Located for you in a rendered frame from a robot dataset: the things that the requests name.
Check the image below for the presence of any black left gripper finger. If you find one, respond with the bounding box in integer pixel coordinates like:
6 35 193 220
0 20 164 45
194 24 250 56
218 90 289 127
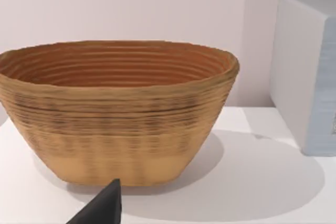
65 178 123 224

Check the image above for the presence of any woven wicker basket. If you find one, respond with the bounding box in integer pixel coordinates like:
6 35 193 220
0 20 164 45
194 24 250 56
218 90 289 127
0 40 240 187

